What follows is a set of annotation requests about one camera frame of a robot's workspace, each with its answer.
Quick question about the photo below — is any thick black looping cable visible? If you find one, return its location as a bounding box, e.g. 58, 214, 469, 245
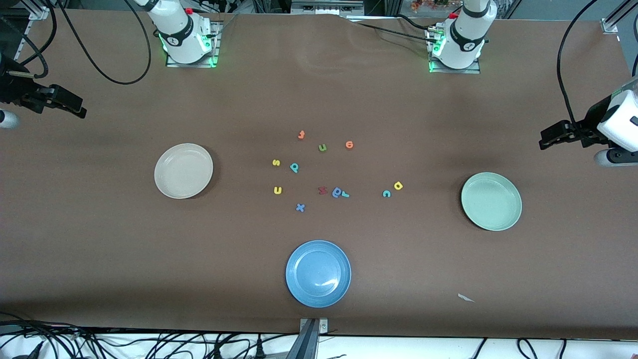
57, 0, 153, 85

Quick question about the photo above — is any grey box behind table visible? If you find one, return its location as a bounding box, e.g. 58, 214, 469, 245
292, 0, 364, 15

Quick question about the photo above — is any light green plate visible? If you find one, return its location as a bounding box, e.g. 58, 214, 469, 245
461, 172, 522, 231

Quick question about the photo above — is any black cable on table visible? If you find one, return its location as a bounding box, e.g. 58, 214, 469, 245
396, 14, 435, 32
349, 20, 434, 41

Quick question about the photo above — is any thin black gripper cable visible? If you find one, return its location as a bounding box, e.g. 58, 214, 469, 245
15, 0, 58, 79

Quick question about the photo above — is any brown table cover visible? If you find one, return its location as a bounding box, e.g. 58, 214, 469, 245
0, 10, 638, 341

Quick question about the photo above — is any blue plate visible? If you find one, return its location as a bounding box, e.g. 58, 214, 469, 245
286, 240, 352, 308

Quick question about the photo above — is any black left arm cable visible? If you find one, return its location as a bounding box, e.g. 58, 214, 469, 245
556, 0, 599, 125

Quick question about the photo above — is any beige brown plate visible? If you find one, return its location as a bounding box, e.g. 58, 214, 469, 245
154, 143, 214, 199

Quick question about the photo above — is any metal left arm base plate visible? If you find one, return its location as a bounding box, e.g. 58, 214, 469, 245
429, 30, 481, 74

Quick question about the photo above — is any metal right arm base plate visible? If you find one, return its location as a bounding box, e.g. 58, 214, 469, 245
166, 22, 220, 68

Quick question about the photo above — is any aluminium frame profile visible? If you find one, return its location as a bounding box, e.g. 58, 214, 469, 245
20, 0, 51, 20
601, 0, 638, 34

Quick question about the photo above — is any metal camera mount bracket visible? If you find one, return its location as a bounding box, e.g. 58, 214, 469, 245
287, 318, 328, 359

